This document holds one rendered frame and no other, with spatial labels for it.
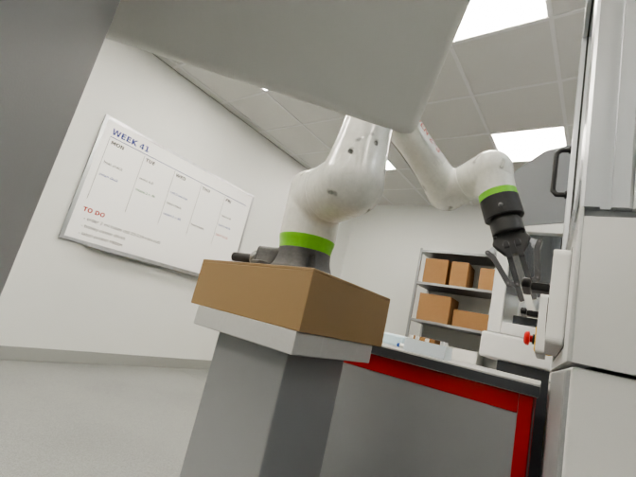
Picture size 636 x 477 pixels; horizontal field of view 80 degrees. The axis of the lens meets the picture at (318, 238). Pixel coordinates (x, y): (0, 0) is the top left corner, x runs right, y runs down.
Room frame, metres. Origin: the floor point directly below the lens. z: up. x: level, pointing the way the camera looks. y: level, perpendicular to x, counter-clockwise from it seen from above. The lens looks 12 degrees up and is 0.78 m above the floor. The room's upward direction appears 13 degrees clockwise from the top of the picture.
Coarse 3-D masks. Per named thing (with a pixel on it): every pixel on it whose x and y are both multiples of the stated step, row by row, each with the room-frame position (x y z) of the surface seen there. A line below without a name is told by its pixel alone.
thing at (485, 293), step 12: (420, 252) 4.81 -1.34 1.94; (432, 252) 4.71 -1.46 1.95; (444, 252) 4.61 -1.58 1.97; (456, 252) 4.52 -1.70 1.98; (420, 264) 4.81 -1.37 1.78; (480, 264) 4.74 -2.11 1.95; (492, 264) 4.59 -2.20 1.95; (432, 288) 4.90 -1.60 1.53; (444, 288) 4.67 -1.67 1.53; (456, 288) 4.48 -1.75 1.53; (468, 288) 4.39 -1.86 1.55; (408, 324) 4.80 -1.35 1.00; (432, 324) 4.62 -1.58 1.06; (444, 324) 4.53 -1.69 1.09; (420, 336) 5.16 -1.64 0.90
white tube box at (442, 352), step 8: (408, 344) 1.17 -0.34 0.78; (416, 344) 1.16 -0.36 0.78; (424, 344) 1.15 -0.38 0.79; (432, 344) 1.13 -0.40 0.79; (416, 352) 1.16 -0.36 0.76; (424, 352) 1.14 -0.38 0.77; (432, 352) 1.13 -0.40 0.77; (440, 352) 1.12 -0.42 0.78; (448, 352) 1.14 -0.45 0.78; (448, 360) 1.15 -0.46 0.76
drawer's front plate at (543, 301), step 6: (540, 294) 0.70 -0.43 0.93; (546, 294) 0.69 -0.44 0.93; (540, 300) 0.69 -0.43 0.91; (546, 300) 0.69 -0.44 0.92; (540, 306) 0.69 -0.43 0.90; (546, 306) 0.69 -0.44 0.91; (540, 312) 0.69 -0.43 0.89; (546, 312) 0.69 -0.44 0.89; (540, 318) 0.69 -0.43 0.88; (540, 324) 0.69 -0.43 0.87; (540, 330) 0.69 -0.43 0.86; (540, 336) 0.69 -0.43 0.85; (540, 342) 0.69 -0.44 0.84; (540, 348) 0.69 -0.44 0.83; (540, 354) 0.70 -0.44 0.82
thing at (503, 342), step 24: (528, 168) 1.55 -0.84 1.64; (552, 168) 1.50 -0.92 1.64; (528, 192) 1.54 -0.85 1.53; (528, 216) 1.54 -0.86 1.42; (552, 216) 1.49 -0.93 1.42; (504, 264) 1.57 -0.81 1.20; (504, 288) 1.57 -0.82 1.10; (504, 336) 1.56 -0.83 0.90; (504, 360) 1.55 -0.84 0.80; (528, 360) 1.51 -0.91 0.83
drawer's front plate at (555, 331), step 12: (564, 252) 0.42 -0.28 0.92; (564, 264) 0.41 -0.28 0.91; (552, 276) 0.42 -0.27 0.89; (564, 276) 0.41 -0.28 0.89; (552, 288) 0.42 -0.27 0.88; (564, 288) 0.41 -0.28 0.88; (552, 300) 0.42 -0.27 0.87; (564, 300) 0.41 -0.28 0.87; (552, 312) 0.42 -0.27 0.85; (564, 312) 0.41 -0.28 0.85; (552, 324) 0.42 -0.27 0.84; (564, 324) 0.41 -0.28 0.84; (552, 336) 0.42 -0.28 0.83; (552, 348) 0.49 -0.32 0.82
